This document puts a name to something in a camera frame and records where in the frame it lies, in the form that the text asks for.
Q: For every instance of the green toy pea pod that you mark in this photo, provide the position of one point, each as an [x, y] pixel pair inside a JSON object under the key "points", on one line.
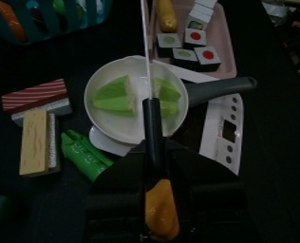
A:
{"points": [[82, 155]]}

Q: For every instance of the white sushi block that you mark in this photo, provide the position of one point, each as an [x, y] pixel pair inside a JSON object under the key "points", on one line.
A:
{"points": [[206, 2], [201, 12]]}

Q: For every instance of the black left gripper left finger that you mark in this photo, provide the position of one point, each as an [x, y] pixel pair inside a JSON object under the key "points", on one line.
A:
{"points": [[114, 202]]}

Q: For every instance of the orange toy carrot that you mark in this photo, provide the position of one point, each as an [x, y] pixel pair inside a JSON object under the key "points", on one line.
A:
{"points": [[11, 20]]}

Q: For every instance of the sushi roll green centre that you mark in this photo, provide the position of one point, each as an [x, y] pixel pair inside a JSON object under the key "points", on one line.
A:
{"points": [[185, 55], [196, 24], [169, 40]]}

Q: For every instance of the teal plastic basket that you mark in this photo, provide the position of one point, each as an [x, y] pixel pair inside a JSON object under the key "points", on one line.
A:
{"points": [[46, 22]]}

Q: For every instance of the wooden toy block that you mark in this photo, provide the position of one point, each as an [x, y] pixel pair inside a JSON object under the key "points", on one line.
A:
{"points": [[34, 142]]}

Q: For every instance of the red striped nigiri sushi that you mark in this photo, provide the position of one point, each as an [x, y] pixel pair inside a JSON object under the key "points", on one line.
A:
{"points": [[34, 95]]}

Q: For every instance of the yellow toy corn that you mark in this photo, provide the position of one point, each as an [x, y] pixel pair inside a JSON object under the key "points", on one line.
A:
{"points": [[167, 17]]}

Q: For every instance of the pink plastic tray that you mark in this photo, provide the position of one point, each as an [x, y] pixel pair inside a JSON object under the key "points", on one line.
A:
{"points": [[224, 34]]}

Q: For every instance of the green toy vegetable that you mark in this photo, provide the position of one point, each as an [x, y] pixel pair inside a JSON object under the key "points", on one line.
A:
{"points": [[58, 7]]}

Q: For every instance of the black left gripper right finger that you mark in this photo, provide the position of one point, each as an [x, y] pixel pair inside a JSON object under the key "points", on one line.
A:
{"points": [[212, 205]]}

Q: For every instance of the sushi roll red centre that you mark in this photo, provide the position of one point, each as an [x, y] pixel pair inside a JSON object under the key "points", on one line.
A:
{"points": [[196, 36], [208, 56]]}

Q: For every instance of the white toy induction cooktop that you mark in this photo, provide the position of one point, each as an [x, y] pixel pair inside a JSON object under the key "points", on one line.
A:
{"points": [[224, 120]]}

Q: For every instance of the large green lime wedge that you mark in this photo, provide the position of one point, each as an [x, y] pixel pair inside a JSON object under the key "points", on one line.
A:
{"points": [[114, 96]]}

